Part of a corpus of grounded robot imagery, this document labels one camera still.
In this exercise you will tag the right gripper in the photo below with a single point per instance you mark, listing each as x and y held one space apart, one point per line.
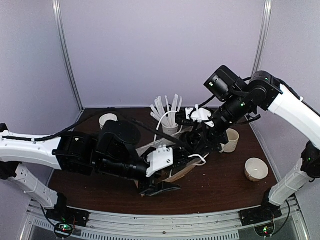
211 135

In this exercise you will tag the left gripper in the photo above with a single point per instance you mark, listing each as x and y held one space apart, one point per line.
151 188

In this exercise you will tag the black coffee cup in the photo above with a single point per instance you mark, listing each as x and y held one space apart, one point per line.
193 140

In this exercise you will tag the brown paper bag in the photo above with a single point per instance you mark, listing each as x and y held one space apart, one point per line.
169 158

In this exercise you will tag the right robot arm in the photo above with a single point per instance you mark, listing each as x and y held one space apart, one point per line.
262 90

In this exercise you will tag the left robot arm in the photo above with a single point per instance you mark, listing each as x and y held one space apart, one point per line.
112 151

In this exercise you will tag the cream ceramic mug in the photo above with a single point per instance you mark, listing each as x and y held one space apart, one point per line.
233 138

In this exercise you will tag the white cup holding straws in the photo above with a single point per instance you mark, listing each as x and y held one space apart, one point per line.
170 130

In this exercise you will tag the wrapped straws bundle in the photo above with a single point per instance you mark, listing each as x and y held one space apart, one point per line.
162 110

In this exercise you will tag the white ceramic bowl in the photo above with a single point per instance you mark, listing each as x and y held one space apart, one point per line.
255 169

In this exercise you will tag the stack of paper cups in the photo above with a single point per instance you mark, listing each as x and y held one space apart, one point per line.
105 118

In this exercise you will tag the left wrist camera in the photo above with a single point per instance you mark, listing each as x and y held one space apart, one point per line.
180 158

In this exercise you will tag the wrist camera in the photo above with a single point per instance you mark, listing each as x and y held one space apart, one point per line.
183 117
180 158

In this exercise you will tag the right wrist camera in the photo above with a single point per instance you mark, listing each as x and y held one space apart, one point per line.
183 117

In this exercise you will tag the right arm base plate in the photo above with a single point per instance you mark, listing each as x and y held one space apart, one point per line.
258 215

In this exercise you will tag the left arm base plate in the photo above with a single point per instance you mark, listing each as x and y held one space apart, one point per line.
69 215

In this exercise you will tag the right corner metal post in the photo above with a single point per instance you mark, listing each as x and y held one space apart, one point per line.
263 35

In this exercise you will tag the corner metal post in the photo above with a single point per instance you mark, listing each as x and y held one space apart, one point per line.
66 57
263 35

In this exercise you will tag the aluminium frame rail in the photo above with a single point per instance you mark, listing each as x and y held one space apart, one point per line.
219 225

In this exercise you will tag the left corner metal post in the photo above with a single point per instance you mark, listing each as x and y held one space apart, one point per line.
66 57

